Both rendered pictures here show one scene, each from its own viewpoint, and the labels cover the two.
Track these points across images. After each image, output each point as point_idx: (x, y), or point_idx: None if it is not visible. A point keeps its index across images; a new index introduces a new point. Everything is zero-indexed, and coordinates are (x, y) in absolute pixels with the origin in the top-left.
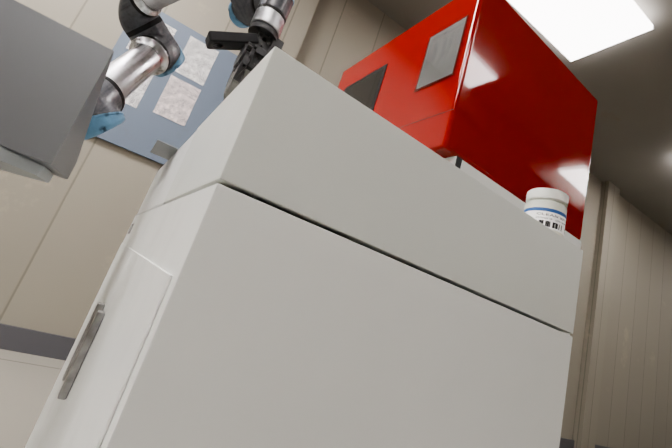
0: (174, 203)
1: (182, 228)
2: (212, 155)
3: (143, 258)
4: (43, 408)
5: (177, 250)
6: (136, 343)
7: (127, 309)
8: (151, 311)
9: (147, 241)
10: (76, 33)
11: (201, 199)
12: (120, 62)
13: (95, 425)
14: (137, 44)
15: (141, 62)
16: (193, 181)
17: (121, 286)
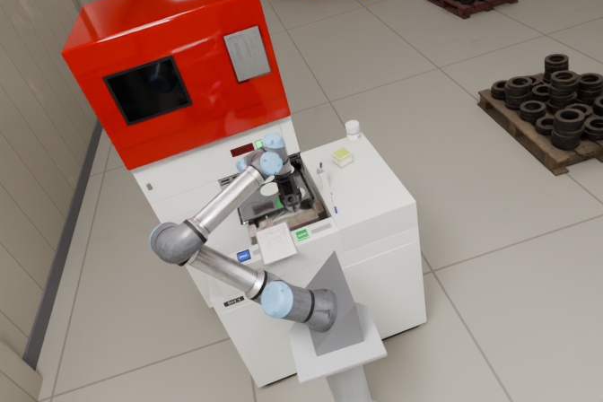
0: (373, 243)
1: (404, 238)
2: (400, 225)
3: (368, 258)
4: (254, 365)
5: (408, 240)
6: (413, 251)
7: (383, 262)
8: (414, 247)
9: (351, 261)
10: (338, 261)
11: (410, 231)
12: (237, 266)
13: (409, 264)
14: (197, 254)
15: (223, 254)
16: (389, 233)
17: (345, 276)
